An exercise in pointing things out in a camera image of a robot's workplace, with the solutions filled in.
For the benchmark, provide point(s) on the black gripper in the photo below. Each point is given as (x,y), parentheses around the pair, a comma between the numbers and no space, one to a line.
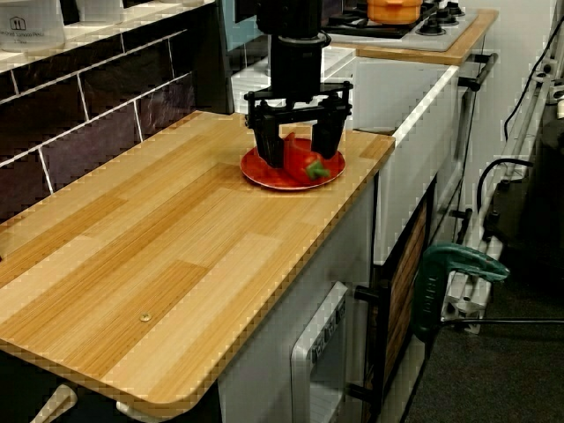
(295,75)

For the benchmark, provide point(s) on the red toy chili pepper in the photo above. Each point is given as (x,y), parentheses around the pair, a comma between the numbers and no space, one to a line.
(297,163)

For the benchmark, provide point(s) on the red round plate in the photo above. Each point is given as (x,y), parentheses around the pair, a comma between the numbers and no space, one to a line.
(260,174)

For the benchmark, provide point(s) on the white toy sink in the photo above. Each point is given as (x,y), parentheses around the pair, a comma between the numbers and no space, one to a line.
(410,132)

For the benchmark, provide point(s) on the white toy kitchen cabinet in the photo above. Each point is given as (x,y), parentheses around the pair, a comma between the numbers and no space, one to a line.
(282,286)

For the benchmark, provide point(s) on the grey toy stove hob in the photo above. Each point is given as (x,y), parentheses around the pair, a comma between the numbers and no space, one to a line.
(396,26)

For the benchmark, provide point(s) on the orange toy pot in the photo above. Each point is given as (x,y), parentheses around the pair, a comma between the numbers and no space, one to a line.
(392,11)

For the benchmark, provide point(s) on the brown wooden cabinet door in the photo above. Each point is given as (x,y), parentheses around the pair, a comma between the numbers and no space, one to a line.
(407,286)

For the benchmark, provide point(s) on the green power drill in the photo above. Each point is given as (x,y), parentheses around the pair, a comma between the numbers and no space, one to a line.
(440,273)

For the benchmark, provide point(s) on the grey toy dishwasher door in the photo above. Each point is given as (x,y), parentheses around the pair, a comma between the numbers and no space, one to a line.
(319,348)

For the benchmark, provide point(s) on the dark tile backsplash panel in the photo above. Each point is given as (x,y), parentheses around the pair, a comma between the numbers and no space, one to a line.
(88,110)

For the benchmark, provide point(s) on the brass countertop screw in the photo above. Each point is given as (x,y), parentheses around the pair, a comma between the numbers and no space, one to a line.
(144,316)

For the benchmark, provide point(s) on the white jar with printed label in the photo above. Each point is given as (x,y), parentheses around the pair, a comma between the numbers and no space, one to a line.
(31,24)

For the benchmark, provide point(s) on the white wooden peg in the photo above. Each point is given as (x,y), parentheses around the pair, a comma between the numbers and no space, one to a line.
(130,407)
(55,403)

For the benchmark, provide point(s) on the aluminium extrusion frame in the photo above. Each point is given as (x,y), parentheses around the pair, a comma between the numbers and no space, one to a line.
(520,132)

